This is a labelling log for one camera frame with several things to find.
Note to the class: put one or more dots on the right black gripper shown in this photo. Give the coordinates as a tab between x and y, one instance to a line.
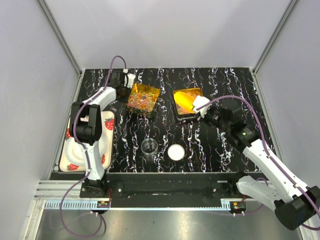
212	108

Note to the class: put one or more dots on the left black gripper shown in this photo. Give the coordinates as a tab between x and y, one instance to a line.
126	100

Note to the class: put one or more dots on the gold tin with lollipops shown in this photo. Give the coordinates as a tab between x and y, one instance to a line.
143	100

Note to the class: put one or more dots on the yellow plastic scoop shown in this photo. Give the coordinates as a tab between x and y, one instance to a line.
184	100

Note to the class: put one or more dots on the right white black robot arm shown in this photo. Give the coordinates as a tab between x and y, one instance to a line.
291	199

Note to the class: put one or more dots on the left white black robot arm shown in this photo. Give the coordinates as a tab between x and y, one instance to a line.
86	125

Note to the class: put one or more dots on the gold tin with gummies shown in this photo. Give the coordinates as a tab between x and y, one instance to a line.
181	113

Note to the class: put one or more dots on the small clear cup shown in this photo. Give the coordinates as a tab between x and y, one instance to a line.
84	119

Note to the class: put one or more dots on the white jar lid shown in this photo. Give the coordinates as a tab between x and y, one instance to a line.
176	152

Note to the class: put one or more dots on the clear plastic jar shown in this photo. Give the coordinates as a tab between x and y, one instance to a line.
149	148

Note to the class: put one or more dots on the black marble pattern mat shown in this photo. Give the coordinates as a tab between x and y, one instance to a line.
206	148

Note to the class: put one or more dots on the white paper plate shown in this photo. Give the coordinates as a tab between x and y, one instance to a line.
74	154

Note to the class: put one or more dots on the strawberry pattern tray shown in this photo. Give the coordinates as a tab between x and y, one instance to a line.
108	125

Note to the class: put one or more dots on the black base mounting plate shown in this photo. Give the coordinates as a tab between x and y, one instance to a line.
168	190

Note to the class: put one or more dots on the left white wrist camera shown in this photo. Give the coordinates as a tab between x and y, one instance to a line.
129	80

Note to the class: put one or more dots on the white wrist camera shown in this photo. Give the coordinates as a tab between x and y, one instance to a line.
201	105
129	80

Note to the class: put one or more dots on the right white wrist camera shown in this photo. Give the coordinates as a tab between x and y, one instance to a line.
201	105

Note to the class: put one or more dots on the left aluminium frame post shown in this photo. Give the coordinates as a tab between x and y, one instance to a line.
57	32

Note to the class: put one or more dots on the aluminium frame post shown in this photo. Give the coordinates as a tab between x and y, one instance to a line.
57	32
275	34

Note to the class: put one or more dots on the aluminium rail base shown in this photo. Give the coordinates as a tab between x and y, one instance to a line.
60	195

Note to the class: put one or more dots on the right aluminium frame post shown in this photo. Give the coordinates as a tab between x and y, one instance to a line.
275	34

